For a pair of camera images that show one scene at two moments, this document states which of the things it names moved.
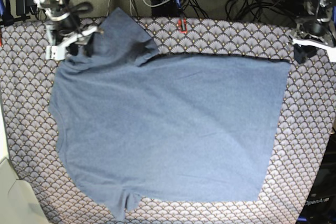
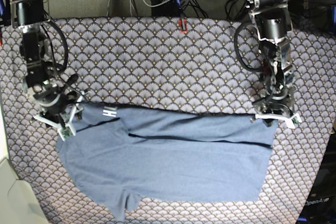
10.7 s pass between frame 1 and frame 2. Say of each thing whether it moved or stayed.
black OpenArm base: stayed
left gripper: moved
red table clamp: stayed
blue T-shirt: moved
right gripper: moved
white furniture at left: stayed
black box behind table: stayed
